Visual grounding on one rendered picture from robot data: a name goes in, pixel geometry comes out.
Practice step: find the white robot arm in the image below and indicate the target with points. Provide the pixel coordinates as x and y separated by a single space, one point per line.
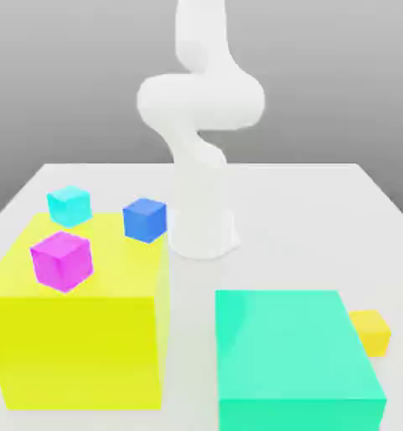
201 101

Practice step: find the small blue cube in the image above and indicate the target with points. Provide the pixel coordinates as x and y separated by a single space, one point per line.
144 220

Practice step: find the small cyan cube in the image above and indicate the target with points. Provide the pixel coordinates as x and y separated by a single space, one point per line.
69 205

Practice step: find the small magenta cube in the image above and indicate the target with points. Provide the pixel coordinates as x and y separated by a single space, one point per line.
61 261

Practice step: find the small yellow cube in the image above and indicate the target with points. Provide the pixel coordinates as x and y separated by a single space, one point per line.
372 331

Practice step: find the large turquoise box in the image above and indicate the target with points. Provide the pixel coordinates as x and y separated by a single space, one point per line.
295 353

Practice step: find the large yellow box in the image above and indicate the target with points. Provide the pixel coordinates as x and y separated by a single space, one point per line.
73 350

